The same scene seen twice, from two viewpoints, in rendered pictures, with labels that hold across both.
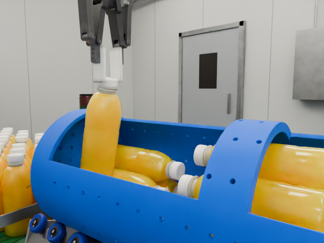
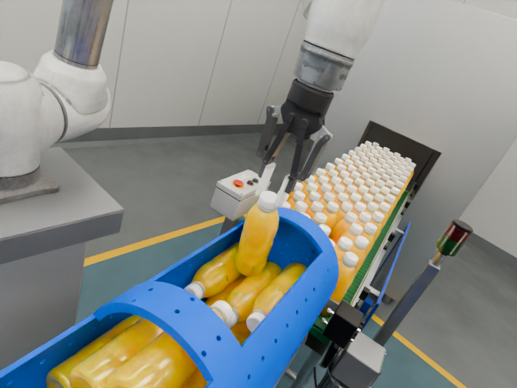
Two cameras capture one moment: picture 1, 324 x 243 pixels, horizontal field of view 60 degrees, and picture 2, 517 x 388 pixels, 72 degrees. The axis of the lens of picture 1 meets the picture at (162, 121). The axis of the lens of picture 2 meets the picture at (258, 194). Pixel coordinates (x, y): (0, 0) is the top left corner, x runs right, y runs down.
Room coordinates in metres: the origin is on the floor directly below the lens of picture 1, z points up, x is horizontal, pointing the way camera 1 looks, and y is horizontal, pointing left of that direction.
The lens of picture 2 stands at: (0.38, -0.50, 1.61)
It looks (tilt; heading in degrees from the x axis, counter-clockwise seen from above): 26 degrees down; 75
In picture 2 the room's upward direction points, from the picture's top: 21 degrees clockwise
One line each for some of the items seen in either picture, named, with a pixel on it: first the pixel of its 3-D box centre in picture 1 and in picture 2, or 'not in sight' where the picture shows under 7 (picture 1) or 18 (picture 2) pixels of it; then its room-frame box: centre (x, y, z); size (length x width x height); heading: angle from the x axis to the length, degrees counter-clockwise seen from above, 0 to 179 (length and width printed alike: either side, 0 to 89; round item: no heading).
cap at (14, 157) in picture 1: (15, 159); not in sight; (0.72, 0.39, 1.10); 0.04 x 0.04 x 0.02
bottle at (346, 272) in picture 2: not in sight; (335, 285); (0.90, 0.25, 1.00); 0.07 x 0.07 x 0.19
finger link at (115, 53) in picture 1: (115, 65); (284, 190); (0.58, 0.09, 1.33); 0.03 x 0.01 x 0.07; 53
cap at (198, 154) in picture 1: (205, 155); (218, 314); (0.50, -0.08, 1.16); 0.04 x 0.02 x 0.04; 144
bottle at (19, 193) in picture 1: (18, 195); not in sight; (0.72, 0.39, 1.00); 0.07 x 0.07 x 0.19
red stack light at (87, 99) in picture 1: (86, 100); (458, 232); (1.24, 0.33, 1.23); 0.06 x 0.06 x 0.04
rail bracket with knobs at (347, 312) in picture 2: not in sight; (340, 324); (0.91, 0.15, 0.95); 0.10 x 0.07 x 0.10; 144
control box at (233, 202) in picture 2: not in sight; (241, 193); (0.61, 0.57, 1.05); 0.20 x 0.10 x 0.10; 54
